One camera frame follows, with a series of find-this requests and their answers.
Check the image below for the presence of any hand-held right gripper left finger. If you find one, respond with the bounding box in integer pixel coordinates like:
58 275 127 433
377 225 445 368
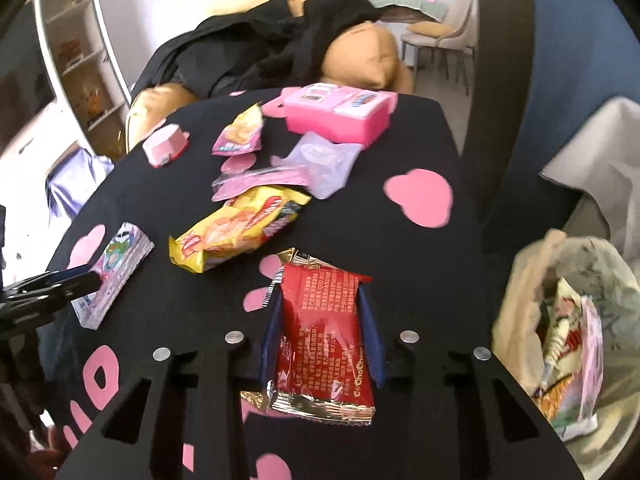
52 300 283 480

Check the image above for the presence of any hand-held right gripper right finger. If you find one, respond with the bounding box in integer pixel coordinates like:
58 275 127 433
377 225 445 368
361 284 586 480

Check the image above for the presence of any pastel printed carton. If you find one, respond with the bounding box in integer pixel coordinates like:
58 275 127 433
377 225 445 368
70 221 155 331

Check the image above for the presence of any yellow snack packet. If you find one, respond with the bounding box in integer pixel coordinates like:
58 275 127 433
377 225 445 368
167 185 313 275

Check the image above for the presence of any waste bin with yellowish liner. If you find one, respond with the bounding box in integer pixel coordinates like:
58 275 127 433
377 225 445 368
492 229 640 480

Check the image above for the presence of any pink translucent wrapper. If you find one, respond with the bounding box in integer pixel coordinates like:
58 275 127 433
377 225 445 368
211 165 311 203

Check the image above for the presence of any cream red snack packet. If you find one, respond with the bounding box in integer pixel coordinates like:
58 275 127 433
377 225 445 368
540 277 588 386

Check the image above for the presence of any clear plastic wrapper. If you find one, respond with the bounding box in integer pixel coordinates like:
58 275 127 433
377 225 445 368
270 131 364 199

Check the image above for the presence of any small pink snack packet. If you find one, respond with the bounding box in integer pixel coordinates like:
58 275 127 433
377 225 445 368
211 102 265 157

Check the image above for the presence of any pale pink snack packet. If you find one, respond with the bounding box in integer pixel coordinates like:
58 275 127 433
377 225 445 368
550 300 603 442

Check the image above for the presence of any purple shopping bag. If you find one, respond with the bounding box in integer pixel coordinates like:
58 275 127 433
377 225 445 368
45 152 116 221

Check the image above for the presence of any black tablecloth with pink print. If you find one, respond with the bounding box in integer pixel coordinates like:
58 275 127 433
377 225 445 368
37 87 493 480

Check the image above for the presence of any pink hexagonal cup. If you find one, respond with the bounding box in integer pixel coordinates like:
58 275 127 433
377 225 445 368
142 125 191 168

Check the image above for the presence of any black television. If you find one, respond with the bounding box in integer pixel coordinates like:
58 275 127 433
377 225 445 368
0 25 56 136

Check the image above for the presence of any pink plastic box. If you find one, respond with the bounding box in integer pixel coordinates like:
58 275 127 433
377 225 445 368
282 82 398 150

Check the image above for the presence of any white display shelf cabinet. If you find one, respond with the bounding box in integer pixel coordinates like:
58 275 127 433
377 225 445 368
35 0 131 161

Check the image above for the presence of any black jacket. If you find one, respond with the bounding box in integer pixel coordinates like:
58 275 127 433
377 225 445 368
131 0 383 106

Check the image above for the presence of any beige sofa cover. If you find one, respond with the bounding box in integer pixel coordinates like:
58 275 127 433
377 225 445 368
539 96 640 261

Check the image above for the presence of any beige dining chair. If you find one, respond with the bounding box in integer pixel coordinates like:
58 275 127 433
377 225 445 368
400 0 476 96

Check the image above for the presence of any dining table with green cloth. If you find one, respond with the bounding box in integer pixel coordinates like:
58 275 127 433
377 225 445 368
370 0 476 23

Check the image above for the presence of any dark blue cloth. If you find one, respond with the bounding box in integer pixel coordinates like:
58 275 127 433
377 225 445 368
492 0 640 231

